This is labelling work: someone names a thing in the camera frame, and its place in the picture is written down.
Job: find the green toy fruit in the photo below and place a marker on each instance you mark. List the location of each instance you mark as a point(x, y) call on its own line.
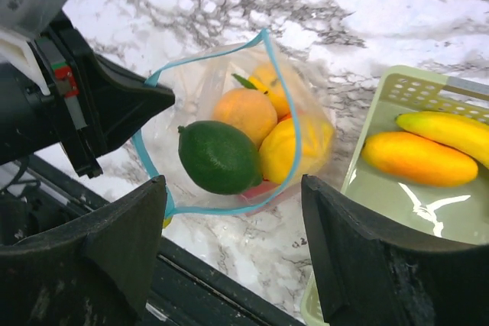
point(219, 158)

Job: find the yellow toy pear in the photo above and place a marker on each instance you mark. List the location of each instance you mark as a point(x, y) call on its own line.
point(248, 110)

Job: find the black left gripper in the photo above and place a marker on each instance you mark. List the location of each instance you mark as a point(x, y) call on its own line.
point(92, 106)

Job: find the red toy apple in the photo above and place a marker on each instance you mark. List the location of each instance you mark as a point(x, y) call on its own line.
point(258, 194)

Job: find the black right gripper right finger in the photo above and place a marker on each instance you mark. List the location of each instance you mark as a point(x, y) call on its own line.
point(371, 270)

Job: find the orange yellow toy mango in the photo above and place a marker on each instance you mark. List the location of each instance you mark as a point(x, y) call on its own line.
point(417, 159)

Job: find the pale green plastic basket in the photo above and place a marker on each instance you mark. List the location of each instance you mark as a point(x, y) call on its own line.
point(459, 214)

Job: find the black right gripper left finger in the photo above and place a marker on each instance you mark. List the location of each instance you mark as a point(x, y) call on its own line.
point(94, 270)

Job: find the orange toy orange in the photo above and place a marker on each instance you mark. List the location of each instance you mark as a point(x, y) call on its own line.
point(289, 116)

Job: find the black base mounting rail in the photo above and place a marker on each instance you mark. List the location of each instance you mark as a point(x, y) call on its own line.
point(36, 197)

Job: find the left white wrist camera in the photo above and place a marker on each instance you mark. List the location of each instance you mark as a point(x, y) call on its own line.
point(21, 22)

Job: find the yellow toy banana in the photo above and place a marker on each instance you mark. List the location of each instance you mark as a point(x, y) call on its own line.
point(459, 132)

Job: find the clear zip top bag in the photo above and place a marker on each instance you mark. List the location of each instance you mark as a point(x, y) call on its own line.
point(198, 82)

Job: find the yellow toy lemon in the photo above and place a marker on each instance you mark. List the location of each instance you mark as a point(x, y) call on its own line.
point(278, 149)

